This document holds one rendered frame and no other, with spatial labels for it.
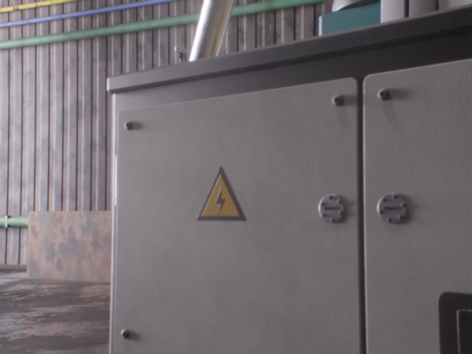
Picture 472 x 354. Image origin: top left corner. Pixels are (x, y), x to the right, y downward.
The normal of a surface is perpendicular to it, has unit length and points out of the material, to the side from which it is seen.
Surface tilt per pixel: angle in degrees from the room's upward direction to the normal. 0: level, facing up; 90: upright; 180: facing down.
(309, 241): 90
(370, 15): 90
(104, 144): 90
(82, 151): 90
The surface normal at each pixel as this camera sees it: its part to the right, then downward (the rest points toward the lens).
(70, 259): -0.44, -0.05
